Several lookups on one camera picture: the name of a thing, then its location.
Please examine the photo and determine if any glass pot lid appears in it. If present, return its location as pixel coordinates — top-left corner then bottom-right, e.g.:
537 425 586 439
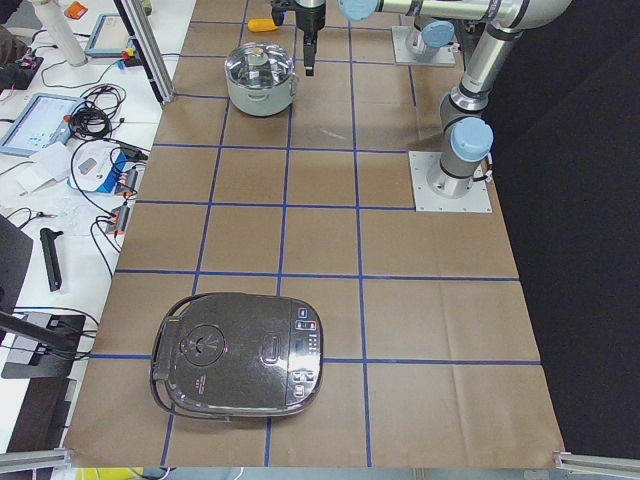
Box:
225 42 294 90

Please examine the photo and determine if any white cylinder post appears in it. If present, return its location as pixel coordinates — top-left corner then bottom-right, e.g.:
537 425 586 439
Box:
31 0 87 67

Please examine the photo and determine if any aluminium frame post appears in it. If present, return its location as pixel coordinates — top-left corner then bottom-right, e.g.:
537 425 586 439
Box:
114 0 175 105

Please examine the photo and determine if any blue teach pendant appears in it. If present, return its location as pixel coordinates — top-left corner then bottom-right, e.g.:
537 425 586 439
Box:
1 93 84 157
85 14 133 58

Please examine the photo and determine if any blue white box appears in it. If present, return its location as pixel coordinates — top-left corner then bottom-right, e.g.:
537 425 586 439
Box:
67 141 127 193

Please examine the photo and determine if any orange terminal block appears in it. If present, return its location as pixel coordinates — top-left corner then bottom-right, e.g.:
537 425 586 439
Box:
105 204 131 236

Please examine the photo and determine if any pale green electric pot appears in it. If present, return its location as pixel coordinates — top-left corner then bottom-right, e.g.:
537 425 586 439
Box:
224 42 299 117

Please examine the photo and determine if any near blue teach pendant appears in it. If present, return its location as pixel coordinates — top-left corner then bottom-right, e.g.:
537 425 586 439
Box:
1 93 84 157

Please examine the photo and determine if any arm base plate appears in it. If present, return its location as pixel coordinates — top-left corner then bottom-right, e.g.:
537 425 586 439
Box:
392 22 456 67
408 151 492 214

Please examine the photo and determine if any yellow corn cob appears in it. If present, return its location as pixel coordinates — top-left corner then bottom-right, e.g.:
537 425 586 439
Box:
247 18 278 33

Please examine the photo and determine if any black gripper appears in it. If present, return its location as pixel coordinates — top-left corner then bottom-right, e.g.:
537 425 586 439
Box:
293 0 326 77

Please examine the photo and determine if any black monitor stand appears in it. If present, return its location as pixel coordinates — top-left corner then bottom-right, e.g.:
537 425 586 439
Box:
0 214 87 380

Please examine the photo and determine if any black bar tool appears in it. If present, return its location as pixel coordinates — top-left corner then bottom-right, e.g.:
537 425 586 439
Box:
39 228 63 292

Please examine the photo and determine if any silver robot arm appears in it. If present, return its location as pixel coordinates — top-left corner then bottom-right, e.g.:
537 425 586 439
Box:
339 1 570 199
405 20 455 66

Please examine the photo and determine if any dark metallic rice cooker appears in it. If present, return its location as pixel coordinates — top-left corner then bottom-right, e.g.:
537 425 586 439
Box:
149 292 323 420

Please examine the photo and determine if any black cable bundle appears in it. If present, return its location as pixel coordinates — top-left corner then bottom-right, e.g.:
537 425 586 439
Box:
67 83 126 140

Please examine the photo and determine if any far blue teach pendant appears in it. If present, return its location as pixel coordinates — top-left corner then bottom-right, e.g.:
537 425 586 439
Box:
85 14 133 58

